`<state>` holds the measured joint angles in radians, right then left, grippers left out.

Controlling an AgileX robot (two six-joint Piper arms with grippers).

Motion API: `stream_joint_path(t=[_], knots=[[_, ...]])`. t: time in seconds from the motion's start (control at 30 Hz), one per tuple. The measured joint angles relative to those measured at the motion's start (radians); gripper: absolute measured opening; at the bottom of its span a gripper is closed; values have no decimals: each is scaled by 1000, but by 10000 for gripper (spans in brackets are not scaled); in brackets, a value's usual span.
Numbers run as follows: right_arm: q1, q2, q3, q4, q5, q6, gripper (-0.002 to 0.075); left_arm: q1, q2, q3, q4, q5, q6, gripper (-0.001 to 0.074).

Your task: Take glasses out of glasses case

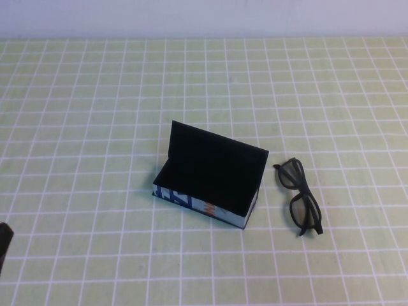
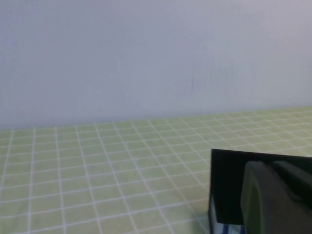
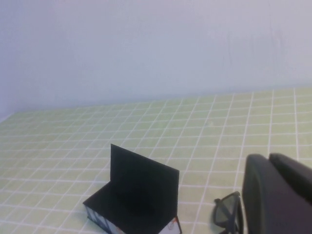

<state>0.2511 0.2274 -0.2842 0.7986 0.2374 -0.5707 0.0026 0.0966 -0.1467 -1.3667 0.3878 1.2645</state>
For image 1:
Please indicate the black framed glasses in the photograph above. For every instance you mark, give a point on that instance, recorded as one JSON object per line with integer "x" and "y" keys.
{"x": 307, "y": 195}

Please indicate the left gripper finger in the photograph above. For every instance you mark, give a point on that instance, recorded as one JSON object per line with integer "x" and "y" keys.
{"x": 4, "y": 242}

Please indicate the green checked tablecloth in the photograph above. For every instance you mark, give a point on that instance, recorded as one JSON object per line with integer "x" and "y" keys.
{"x": 95, "y": 127}

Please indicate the black printed glasses case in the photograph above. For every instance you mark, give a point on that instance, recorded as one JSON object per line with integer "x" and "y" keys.
{"x": 207, "y": 165}

